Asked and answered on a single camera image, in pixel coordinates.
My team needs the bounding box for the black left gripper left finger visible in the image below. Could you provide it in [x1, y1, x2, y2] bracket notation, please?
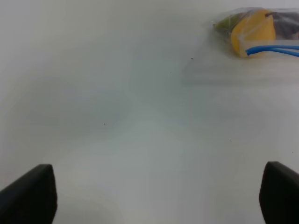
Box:
[0, 164, 57, 224]

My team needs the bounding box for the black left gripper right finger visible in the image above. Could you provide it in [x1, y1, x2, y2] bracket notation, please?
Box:
[259, 161, 299, 224]

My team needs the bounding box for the clear zip file bag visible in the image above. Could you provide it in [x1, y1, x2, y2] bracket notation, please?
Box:
[213, 7, 299, 58]

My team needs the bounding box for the yellow pear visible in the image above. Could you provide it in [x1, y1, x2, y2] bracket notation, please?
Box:
[230, 9, 276, 57]

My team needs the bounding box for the dark purple eggplant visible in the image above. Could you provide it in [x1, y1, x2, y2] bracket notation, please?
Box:
[266, 12, 299, 40]

